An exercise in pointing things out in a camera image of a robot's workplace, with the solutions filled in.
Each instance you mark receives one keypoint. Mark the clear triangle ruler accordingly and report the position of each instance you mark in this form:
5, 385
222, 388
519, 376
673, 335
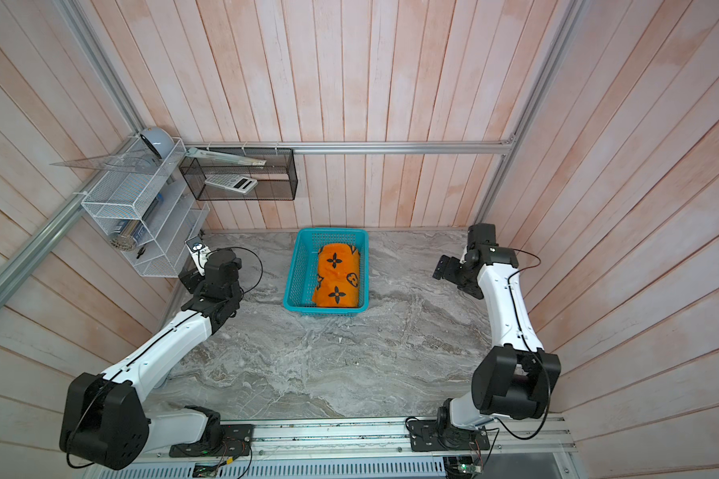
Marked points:
138, 162

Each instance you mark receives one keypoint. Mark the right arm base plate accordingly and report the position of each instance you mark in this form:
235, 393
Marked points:
427, 435

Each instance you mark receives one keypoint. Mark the circuit board with wires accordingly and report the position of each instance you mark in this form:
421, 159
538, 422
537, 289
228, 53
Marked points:
461, 467

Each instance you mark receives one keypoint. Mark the white round speaker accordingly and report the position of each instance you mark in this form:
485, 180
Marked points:
158, 141

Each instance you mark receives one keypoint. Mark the orange patterned pillowcase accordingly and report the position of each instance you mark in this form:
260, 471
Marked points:
338, 280

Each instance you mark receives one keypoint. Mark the teal plastic basket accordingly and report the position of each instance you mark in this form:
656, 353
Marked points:
302, 279

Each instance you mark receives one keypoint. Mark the aluminium wall rail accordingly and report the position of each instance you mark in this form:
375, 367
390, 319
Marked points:
369, 148

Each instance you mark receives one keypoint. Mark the long ruler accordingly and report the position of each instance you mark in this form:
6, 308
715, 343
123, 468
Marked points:
230, 159

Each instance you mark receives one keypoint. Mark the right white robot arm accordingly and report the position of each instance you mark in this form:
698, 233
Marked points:
518, 376

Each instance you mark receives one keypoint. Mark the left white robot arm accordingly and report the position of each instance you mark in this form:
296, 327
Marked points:
104, 421

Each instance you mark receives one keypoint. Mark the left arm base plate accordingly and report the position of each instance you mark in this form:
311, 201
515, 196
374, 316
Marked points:
227, 443

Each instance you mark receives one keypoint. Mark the black wire basket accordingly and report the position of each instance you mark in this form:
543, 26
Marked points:
277, 181

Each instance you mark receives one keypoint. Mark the aluminium front rail frame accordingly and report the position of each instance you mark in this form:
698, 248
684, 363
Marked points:
366, 448

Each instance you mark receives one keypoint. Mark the white wire mesh shelf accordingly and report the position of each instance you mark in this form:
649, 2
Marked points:
162, 201

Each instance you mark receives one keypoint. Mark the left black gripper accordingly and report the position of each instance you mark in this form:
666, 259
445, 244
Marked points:
193, 280

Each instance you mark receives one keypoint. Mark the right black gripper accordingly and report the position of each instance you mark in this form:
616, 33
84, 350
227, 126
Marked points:
449, 272

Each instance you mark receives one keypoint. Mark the white calculator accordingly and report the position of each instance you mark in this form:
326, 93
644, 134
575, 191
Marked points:
232, 183

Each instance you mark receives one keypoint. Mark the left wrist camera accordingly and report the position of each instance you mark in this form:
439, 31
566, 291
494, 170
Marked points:
199, 252

